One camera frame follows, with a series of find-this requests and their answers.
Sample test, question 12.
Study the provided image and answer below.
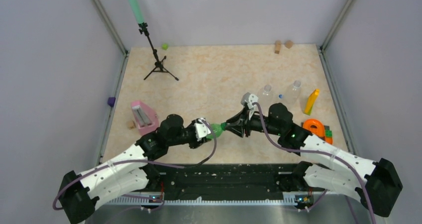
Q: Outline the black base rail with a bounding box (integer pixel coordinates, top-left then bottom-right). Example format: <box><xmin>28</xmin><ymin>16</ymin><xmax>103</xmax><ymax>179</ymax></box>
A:
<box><xmin>129</xmin><ymin>164</ymin><xmax>323</xmax><ymax>209</ymax></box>

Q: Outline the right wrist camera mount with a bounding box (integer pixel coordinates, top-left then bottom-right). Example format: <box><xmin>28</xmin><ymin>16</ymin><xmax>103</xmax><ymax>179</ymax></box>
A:
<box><xmin>240</xmin><ymin>92</ymin><xmax>259</xmax><ymax>112</ymax></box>

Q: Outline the small green cap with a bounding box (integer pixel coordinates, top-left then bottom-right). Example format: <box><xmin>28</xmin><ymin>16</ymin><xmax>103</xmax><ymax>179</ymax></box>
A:
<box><xmin>161</xmin><ymin>43</ymin><xmax>169</xmax><ymax>50</ymax></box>

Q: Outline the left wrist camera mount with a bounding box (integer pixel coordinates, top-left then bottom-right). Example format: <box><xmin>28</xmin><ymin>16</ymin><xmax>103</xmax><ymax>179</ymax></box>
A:
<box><xmin>194</xmin><ymin>117</ymin><xmax>211</xmax><ymax>141</ymax></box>

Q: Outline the wooden block right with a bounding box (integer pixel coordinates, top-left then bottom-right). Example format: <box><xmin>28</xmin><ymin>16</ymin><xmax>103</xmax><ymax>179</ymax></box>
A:
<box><xmin>284</xmin><ymin>40</ymin><xmax>294</xmax><ymax>49</ymax></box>

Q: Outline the wooden block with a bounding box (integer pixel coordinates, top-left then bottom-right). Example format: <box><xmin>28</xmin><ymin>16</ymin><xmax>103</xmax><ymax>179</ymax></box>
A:
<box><xmin>284</xmin><ymin>40</ymin><xmax>294</xmax><ymax>49</ymax></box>
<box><xmin>274</xmin><ymin>40</ymin><xmax>282</xmax><ymax>54</ymax></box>

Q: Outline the clear plastic bottle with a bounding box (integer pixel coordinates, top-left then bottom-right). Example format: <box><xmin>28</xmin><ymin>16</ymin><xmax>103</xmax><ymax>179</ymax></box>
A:
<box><xmin>283</xmin><ymin>80</ymin><xmax>302</xmax><ymax>108</ymax></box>

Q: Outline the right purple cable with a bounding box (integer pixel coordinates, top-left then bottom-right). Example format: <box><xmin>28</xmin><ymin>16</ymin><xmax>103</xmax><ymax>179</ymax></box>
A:
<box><xmin>252</xmin><ymin>102</ymin><xmax>378</xmax><ymax>224</ymax></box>

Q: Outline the small green lego brick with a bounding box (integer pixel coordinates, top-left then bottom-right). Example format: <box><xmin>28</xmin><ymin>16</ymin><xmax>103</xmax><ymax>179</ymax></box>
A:
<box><xmin>325</xmin><ymin>129</ymin><xmax>333</xmax><ymax>138</ymax></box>

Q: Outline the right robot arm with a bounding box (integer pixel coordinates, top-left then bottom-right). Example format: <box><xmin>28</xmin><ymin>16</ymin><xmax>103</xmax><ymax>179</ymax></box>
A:
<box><xmin>222</xmin><ymin>103</ymin><xmax>403</xmax><ymax>218</ymax></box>

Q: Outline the purple small object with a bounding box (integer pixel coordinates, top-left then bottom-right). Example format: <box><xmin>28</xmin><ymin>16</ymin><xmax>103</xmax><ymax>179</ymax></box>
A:
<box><xmin>107</xmin><ymin>97</ymin><xmax>116</xmax><ymax>108</ymax></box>

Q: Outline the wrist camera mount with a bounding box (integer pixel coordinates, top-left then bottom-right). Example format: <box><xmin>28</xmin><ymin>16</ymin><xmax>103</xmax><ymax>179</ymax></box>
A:
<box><xmin>194</xmin><ymin>117</ymin><xmax>211</xmax><ymax>141</ymax></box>
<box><xmin>240</xmin><ymin>92</ymin><xmax>259</xmax><ymax>112</ymax></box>

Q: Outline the small wooden cube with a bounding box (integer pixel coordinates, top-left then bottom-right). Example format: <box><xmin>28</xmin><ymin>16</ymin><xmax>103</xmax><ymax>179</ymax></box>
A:
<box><xmin>126</xmin><ymin>120</ymin><xmax>136</xmax><ymax>129</ymax></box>

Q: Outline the green plastic bottle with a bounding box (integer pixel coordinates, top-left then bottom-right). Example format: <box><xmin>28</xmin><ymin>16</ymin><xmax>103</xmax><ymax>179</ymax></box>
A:
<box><xmin>206</xmin><ymin>123</ymin><xmax>225</xmax><ymax>141</ymax></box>

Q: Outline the wooden block left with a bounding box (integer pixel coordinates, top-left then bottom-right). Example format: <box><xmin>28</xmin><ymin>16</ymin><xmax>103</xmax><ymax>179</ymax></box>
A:
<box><xmin>274</xmin><ymin>40</ymin><xmax>282</xmax><ymax>54</ymax></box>

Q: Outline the pink toy toaster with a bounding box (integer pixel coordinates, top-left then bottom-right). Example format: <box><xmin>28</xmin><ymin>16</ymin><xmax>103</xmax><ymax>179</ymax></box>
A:
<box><xmin>131</xmin><ymin>100</ymin><xmax>160</xmax><ymax>136</ymax></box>

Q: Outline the clear bottle blue-white cap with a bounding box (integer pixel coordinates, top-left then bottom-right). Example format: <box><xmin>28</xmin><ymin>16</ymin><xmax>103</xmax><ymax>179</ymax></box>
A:
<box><xmin>257</xmin><ymin>85</ymin><xmax>273</xmax><ymax>108</ymax></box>

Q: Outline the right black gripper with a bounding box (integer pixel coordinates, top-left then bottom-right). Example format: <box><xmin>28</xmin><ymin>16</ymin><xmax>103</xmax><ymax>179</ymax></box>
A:
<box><xmin>224</xmin><ymin>106</ymin><xmax>282</xmax><ymax>137</ymax></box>

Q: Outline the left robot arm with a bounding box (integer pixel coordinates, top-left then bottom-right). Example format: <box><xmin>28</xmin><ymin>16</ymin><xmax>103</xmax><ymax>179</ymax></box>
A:
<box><xmin>52</xmin><ymin>114</ymin><xmax>216</xmax><ymax>224</ymax></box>

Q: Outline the black tripod green pole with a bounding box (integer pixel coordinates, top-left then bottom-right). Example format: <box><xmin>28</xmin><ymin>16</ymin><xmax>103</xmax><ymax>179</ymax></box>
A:
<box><xmin>128</xmin><ymin>0</ymin><xmax>179</xmax><ymax>81</ymax></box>

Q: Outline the orange tape dispenser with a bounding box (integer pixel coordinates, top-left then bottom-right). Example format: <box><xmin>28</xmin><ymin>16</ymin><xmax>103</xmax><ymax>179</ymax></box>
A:
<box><xmin>302</xmin><ymin>118</ymin><xmax>325</xmax><ymax>141</ymax></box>

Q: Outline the yellow green block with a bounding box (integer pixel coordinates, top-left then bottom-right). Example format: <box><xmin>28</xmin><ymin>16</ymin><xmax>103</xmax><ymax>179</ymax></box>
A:
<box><xmin>304</xmin><ymin>89</ymin><xmax>320</xmax><ymax>115</ymax></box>

